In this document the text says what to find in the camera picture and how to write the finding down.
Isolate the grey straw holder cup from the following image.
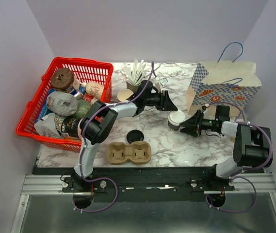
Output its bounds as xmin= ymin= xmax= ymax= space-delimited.
xmin=126 ymin=80 xmax=143 ymax=93

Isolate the red blue drink can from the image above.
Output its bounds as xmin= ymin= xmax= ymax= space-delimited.
xmin=66 ymin=82 xmax=87 ymax=100

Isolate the blue thin wire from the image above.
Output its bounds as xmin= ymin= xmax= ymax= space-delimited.
xmin=217 ymin=43 xmax=244 ymax=63

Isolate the purple cable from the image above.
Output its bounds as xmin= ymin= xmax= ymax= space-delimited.
xmin=72 ymin=61 xmax=156 ymax=213
xmin=205 ymin=101 xmax=274 ymax=214

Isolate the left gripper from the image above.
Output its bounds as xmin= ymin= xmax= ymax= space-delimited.
xmin=143 ymin=91 xmax=177 ymax=112

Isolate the blue checkered paper bag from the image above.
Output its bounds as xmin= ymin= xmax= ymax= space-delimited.
xmin=186 ymin=61 xmax=261 ymax=115

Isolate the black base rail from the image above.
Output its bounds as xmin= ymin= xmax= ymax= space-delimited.
xmin=32 ymin=166 xmax=249 ymax=202

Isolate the bundle of white straws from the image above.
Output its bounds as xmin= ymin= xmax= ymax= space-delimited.
xmin=122 ymin=59 xmax=147 ymax=86

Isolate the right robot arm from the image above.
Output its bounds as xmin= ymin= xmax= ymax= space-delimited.
xmin=180 ymin=105 xmax=273 ymax=190

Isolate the red plastic basket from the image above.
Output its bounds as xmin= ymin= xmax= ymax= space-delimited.
xmin=16 ymin=57 xmax=114 ymax=152

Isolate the black paper coffee cup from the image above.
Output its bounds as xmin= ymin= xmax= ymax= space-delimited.
xmin=168 ymin=120 xmax=180 ymax=131

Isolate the white printed food bag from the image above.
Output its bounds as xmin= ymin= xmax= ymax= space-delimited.
xmin=34 ymin=113 xmax=65 ymax=138

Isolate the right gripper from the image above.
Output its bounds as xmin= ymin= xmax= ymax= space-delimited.
xmin=180 ymin=110 xmax=215 ymax=137

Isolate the cardboard cup carrier tray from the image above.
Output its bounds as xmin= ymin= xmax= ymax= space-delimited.
xmin=106 ymin=141 xmax=152 ymax=165

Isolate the black plastic cup lid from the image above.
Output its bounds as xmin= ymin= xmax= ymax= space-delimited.
xmin=126 ymin=130 xmax=144 ymax=144

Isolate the brown round bread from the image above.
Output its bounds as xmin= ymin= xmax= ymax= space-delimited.
xmin=51 ymin=67 xmax=75 ymax=93

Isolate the white plastic cup lid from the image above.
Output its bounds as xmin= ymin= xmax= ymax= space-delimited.
xmin=168 ymin=110 xmax=186 ymax=126

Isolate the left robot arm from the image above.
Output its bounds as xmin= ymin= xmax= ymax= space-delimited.
xmin=71 ymin=81 xmax=178 ymax=192

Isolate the beige drink bottle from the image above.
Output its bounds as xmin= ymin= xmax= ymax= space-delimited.
xmin=81 ymin=81 xmax=104 ymax=99

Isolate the green melon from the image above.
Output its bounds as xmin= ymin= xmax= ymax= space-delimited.
xmin=74 ymin=100 xmax=92 ymax=118

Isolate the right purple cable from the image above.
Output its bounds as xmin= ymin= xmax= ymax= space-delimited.
xmin=205 ymin=101 xmax=274 ymax=214

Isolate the black ice cream tub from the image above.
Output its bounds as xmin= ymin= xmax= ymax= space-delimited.
xmin=61 ymin=116 xmax=81 ymax=139

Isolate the grey paper food bag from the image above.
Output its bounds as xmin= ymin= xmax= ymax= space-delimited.
xmin=46 ymin=91 xmax=78 ymax=117

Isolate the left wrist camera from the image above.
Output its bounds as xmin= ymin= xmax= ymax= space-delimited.
xmin=155 ymin=77 xmax=168 ymax=89

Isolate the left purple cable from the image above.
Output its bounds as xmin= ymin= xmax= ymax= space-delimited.
xmin=72 ymin=61 xmax=156 ymax=213

